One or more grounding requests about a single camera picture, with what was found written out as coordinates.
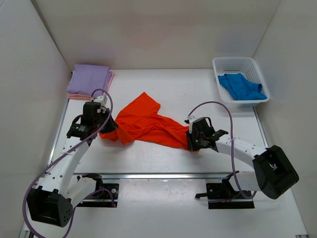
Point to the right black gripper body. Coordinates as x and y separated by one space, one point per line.
195 140

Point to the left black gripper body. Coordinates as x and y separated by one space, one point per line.
102 118

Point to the orange t-shirt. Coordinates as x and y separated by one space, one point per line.
140 120

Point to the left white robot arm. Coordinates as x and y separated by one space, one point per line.
54 200

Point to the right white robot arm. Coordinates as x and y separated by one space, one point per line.
272 174

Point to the folded pink t-shirt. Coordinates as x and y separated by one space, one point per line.
76 96

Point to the folded purple t-shirt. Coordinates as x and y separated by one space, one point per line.
86 78

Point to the blue t-shirt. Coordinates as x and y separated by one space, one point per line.
240 88

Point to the white plastic basket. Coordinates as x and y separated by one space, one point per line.
245 66

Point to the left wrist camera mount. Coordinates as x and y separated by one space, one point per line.
101 99

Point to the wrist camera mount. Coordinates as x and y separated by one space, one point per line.
189 120
101 99

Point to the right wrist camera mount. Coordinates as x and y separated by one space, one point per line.
189 120

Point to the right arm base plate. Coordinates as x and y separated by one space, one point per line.
221 195

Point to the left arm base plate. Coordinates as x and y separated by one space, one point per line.
106 193

